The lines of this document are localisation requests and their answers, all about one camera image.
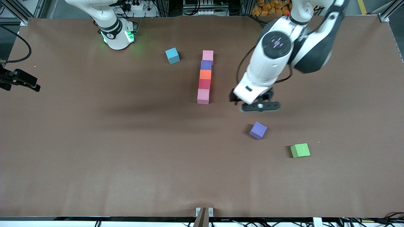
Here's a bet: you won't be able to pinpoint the teal foam cube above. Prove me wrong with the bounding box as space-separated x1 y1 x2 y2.
165 47 181 65

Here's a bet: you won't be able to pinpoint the green foam cube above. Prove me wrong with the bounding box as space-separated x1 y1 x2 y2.
290 143 311 159

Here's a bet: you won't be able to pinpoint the brown table cover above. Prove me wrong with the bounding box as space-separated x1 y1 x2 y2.
0 15 404 218

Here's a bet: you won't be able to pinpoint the metal clamp bracket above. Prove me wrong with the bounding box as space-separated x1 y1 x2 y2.
195 207 214 227

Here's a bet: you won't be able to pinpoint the orange snack bags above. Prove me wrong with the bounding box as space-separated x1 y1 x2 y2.
252 0 291 16

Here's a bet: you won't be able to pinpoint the white power strip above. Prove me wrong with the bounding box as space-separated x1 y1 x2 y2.
123 1 146 12

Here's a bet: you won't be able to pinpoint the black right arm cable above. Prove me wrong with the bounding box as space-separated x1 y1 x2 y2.
0 25 32 63

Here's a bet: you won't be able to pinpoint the pink foam cube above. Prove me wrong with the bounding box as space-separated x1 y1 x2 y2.
197 89 210 105
202 50 214 66

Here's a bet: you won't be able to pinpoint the black cable bundle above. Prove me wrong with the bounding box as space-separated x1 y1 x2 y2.
339 212 404 227

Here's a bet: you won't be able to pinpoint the aluminium frame post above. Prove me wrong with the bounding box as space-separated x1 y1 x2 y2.
377 0 404 22
0 0 43 26

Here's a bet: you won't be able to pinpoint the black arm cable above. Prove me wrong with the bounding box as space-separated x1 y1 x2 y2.
235 44 294 93
0 25 32 63

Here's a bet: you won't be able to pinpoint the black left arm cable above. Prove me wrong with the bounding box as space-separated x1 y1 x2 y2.
235 44 294 93

